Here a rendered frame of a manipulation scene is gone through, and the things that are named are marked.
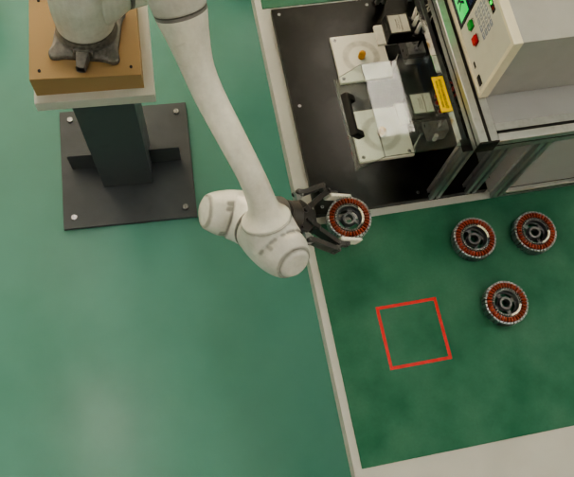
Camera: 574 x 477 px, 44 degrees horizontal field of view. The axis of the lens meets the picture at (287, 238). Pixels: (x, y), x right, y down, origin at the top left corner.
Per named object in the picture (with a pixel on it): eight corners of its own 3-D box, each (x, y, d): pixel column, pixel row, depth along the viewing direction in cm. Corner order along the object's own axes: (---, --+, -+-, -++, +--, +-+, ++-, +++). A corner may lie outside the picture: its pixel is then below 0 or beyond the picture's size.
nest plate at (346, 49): (340, 85, 195) (341, 83, 194) (329, 40, 200) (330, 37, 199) (392, 79, 197) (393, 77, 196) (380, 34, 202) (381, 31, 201)
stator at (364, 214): (330, 245, 176) (332, 240, 173) (321, 204, 180) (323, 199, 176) (373, 238, 178) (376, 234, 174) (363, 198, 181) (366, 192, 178)
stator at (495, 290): (472, 307, 179) (476, 303, 175) (496, 275, 182) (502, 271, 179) (507, 336, 177) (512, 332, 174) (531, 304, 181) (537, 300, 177)
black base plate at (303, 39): (314, 218, 184) (316, 215, 182) (270, 14, 204) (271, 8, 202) (484, 192, 190) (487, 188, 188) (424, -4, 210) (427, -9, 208)
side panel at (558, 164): (491, 198, 190) (541, 143, 160) (487, 187, 191) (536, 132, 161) (585, 183, 194) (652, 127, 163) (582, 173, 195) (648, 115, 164)
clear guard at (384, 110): (355, 171, 161) (360, 160, 155) (333, 80, 168) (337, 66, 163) (490, 151, 165) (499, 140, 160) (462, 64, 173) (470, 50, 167)
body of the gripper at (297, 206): (269, 205, 168) (300, 207, 174) (277, 238, 166) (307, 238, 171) (287, 192, 163) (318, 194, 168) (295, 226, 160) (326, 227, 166)
